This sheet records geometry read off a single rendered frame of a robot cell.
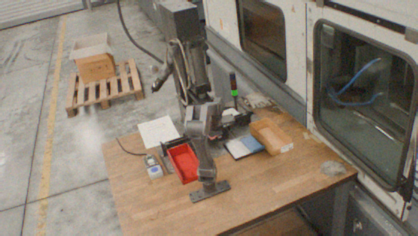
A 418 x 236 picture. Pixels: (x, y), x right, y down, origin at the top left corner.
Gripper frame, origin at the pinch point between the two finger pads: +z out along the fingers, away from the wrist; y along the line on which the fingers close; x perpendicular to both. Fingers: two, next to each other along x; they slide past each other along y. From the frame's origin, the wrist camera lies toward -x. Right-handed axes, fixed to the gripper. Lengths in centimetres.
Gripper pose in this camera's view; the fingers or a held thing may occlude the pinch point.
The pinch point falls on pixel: (210, 135)
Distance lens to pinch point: 191.4
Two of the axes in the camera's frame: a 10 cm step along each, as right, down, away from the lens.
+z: -1.4, 5.5, 8.2
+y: -3.6, -8.0, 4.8
